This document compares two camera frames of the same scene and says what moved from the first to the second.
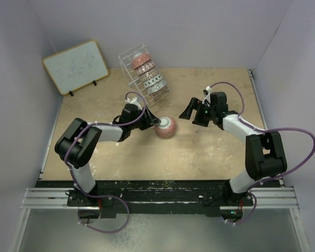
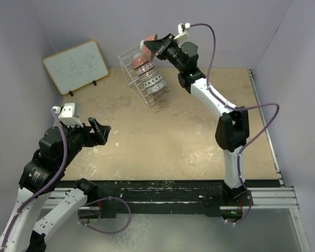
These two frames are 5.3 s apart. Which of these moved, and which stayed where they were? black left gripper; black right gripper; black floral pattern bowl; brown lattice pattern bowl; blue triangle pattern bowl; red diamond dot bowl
Moved: black right gripper; black left gripper
Stayed: brown lattice pattern bowl; blue triangle pattern bowl; red diamond dot bowl; black floral pattern bowl
